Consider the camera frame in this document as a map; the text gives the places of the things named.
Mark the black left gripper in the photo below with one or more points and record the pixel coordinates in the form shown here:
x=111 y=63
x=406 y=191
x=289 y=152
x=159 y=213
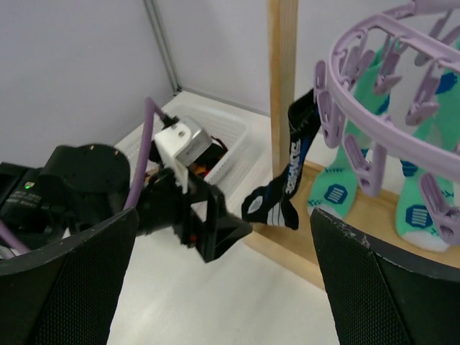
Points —
x=197 y=216

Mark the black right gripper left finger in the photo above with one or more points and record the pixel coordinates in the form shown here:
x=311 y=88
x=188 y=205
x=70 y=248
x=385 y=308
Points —
x=67 y=292

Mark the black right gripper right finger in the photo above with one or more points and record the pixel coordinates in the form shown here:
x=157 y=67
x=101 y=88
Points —
x=380 y=293

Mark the black blue sport sock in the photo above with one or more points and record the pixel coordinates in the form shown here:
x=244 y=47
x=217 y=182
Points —
x=271 y=204

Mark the green sock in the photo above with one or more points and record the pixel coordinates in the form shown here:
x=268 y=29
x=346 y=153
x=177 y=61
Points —
x=425 y=197
x=335 y=187

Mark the lilac round clip hanger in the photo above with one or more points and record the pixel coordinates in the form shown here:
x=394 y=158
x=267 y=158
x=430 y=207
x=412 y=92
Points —
x=368 y=139

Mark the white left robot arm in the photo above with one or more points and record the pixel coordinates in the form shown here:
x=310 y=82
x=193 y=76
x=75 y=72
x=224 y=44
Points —
x=79 y=187

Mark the wooden hanger rack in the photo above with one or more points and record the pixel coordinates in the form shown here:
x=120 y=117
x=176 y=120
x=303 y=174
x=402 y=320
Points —
x=295 y=251

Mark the white plastic basket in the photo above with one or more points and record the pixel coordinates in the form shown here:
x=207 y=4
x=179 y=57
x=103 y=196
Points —
x=233 y=132

